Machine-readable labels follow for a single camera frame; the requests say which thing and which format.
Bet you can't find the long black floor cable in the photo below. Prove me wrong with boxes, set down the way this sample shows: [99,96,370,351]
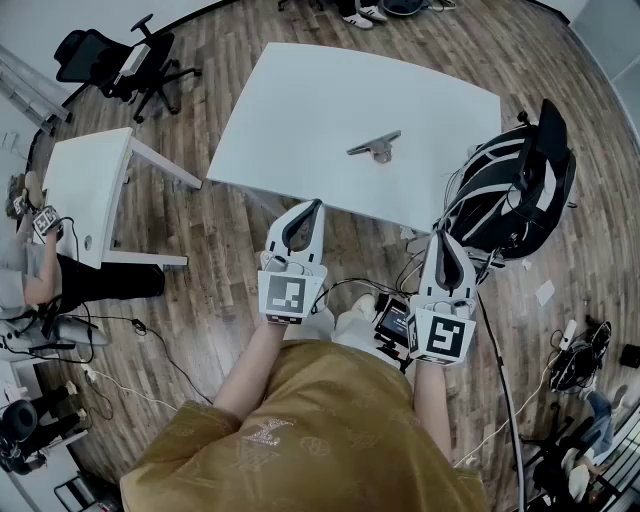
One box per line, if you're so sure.
[63,299,217,407]

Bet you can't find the black metal railing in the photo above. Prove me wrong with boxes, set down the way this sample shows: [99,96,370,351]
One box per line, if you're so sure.
[587,412,640,512]

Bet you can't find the small white desk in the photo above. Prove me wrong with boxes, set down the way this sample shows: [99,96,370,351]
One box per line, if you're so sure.
[42,127,204,272]

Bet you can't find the person's mustard shirt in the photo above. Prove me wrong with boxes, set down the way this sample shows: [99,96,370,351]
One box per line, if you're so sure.
[119,339,492,512]

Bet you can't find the thin black cable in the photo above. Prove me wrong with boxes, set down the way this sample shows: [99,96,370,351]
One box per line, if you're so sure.
[310,276,417,315]

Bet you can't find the person's white shoe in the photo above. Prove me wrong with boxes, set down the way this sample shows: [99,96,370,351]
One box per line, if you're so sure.
[344,293,377,326]

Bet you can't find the person's left forearm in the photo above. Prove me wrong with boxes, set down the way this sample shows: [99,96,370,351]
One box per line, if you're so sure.
[214,319,287,426]

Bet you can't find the thick black cable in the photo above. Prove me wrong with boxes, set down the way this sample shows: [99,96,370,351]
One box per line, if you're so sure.
[473,289,527,512]

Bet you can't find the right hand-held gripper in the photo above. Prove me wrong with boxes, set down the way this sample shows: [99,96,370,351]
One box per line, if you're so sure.
[407,229,479,369]

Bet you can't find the person's white trousers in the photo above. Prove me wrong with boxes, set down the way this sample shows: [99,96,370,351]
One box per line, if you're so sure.
[299,308,402,367]

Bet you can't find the white box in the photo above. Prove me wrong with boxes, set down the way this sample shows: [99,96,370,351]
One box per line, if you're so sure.
[121,43,152,79]

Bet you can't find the black cable bundle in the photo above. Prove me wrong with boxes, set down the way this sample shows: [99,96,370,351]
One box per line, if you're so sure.
[548,319,614,397]

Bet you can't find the person's right forearm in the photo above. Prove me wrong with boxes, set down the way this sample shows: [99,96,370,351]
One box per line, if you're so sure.
[411,359,454,462]

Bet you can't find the small black monitor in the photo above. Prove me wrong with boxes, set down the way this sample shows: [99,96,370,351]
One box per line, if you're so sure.
[373,296,414,362]

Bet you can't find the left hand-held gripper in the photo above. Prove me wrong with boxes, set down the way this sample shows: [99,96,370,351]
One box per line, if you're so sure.
[257,198,329,326]

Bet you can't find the black mesh office chair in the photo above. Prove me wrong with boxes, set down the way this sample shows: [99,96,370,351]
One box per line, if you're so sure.
[53,13,203,124]

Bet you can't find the grey metal frame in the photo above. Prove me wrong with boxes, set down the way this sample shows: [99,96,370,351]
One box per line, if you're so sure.
[0,44,72,135]

